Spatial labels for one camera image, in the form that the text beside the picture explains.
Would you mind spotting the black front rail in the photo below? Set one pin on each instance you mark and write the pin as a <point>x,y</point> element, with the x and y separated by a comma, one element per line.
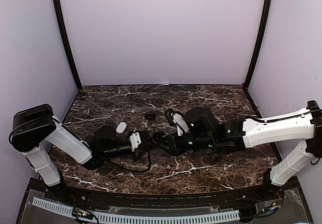
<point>100,199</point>

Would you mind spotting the left black frame post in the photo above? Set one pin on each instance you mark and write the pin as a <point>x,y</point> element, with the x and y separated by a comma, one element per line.
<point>66,44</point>

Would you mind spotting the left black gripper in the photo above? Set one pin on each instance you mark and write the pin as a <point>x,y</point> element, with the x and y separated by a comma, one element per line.
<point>140,151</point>

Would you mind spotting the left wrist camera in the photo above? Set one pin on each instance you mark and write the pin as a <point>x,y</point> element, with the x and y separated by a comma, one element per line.
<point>136,139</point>

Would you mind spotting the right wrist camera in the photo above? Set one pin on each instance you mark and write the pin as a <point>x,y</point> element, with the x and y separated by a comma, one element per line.
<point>176,119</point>

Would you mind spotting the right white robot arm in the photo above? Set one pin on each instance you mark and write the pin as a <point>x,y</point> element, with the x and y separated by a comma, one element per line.
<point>198,129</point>

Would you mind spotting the white earbud charging case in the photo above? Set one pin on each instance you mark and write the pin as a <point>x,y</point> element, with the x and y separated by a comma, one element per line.
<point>121,127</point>

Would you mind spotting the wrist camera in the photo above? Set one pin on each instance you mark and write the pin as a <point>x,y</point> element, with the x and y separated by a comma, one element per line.
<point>176,119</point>
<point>136,139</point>

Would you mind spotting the black frame post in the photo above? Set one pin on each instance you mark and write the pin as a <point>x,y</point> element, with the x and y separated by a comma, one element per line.
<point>258,43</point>
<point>66,44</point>

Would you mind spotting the right black frame post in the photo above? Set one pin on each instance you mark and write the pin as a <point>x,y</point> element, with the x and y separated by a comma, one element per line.
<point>258,43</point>

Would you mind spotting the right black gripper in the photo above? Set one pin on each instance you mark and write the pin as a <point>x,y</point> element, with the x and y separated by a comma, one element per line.
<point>175,148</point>

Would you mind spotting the white slotted cable duct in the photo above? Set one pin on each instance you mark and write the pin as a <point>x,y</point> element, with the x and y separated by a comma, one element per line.
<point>134,215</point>

